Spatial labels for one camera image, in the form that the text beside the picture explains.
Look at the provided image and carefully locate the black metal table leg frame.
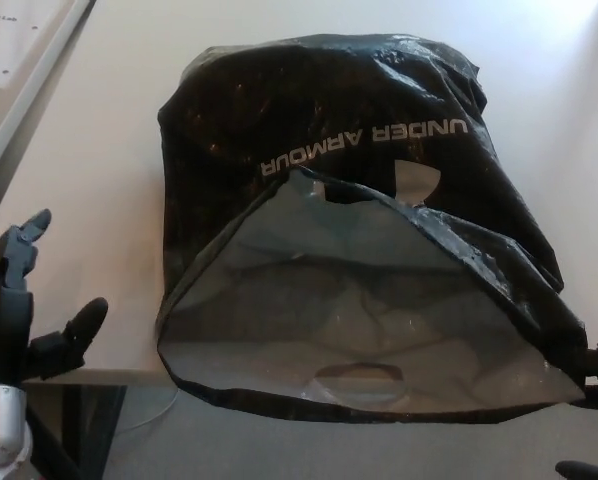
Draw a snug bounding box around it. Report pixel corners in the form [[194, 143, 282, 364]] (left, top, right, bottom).
[[21, 383, 130, 480]]

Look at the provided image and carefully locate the grey desk edge strip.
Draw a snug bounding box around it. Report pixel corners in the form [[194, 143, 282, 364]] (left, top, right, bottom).
[[0, 0, 100, 195]]

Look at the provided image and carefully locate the thin white floor cable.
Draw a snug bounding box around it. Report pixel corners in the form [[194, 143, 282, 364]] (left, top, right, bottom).
[[123, 388, 181, 432]]

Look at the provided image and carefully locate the black printed plastic shopping bag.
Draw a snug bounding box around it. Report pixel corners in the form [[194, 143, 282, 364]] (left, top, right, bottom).
[[153, 31, 592, 426]]

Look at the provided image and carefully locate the white printed paper sheet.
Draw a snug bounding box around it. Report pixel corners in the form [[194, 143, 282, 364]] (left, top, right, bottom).
[[0, 0, 76, 92]]

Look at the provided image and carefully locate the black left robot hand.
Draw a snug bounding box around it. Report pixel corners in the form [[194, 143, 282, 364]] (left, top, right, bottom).
[[0, 208, 110, 387]]

